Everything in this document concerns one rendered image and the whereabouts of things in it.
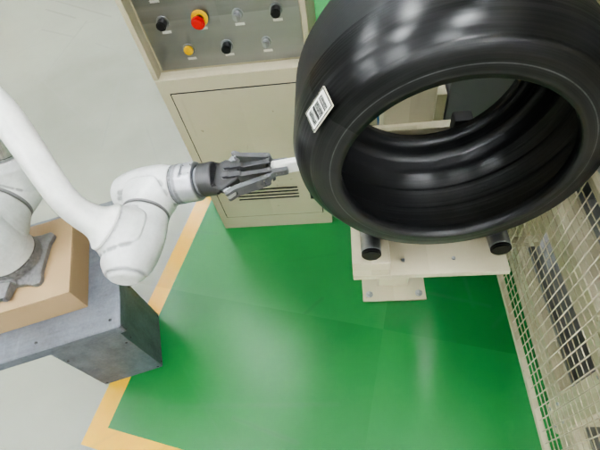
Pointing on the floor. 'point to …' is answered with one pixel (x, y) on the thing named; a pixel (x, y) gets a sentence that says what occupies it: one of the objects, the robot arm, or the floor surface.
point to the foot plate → (371, 291)
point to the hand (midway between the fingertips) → (288, 165)
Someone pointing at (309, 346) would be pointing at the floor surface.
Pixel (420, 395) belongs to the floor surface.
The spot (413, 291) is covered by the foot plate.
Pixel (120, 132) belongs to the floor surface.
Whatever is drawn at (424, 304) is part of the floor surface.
